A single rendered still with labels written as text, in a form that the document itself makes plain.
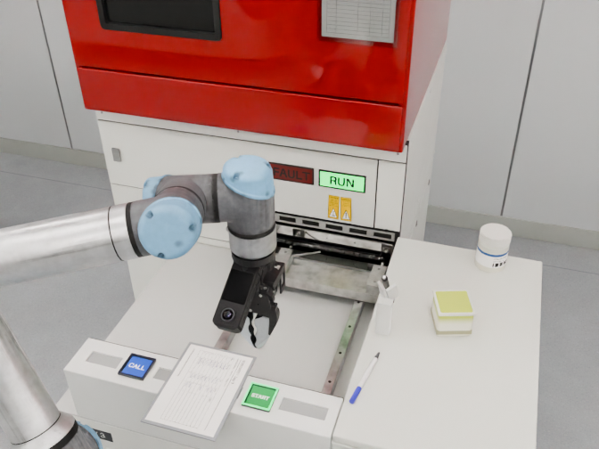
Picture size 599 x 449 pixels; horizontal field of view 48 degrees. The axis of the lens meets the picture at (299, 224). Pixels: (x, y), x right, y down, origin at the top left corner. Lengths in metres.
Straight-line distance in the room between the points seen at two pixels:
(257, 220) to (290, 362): 0.62
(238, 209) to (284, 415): 0.45
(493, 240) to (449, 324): 0.25
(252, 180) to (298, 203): 0.75
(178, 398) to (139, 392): 0.09
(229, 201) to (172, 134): 0.79
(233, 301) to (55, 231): 0.30
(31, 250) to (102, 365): 0.54
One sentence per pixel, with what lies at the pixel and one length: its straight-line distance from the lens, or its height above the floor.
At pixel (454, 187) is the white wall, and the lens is 3.33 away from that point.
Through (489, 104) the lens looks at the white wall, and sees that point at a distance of 3.12.
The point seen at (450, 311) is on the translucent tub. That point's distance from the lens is 1.39.
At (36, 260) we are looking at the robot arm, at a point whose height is 1.43.
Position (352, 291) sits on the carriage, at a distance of 1.65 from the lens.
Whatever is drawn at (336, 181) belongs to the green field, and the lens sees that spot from 1.64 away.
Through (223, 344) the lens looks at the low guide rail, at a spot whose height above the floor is 0.85.
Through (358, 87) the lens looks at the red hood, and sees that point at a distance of 1.46.
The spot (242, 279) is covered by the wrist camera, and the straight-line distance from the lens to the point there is 1.07.
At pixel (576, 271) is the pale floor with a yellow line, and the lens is 3.31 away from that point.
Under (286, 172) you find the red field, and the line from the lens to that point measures 1.67.
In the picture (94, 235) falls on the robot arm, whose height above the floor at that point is 1.46.
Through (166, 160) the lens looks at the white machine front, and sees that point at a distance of 1.80.
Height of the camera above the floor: 1.96
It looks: 35 degrees down
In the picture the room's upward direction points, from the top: 1 degrees counter-clockwise
